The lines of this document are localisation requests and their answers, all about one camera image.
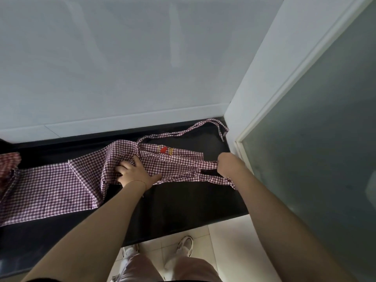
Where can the person's left hand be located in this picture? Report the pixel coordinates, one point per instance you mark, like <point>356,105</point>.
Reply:
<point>137,175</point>

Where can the person's right hand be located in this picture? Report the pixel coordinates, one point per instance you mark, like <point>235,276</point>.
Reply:
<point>232,165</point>

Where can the person's right fingers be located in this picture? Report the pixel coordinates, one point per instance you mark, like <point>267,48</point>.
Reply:
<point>222,166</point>

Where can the person's left little finger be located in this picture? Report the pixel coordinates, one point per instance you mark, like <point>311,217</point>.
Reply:
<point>121,182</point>

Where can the person's left middle finger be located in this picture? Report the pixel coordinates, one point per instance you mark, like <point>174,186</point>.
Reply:
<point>124,165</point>

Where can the person's left thumb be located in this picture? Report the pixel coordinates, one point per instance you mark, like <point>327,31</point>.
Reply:
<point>154,177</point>

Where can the purple checkered apron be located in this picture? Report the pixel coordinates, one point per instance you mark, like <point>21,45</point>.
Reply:
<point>58,187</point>

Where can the person's right forearm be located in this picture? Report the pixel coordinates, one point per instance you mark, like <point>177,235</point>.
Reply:
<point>279,226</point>

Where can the person's left forearm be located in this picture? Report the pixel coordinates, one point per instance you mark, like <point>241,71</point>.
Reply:
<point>88,232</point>

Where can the white shoe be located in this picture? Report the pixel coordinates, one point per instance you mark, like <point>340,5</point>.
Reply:
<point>129,250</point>
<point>185,245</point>

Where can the light pink trousers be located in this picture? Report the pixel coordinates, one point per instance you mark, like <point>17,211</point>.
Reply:
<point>191,270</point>

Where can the frosted glass door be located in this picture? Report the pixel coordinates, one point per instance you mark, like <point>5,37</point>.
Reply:
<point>323,143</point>

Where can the red checkered cloth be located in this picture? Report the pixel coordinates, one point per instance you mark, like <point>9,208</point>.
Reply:
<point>8,167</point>

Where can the white door frame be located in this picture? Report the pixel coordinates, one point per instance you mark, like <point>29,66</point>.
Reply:
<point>289,85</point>

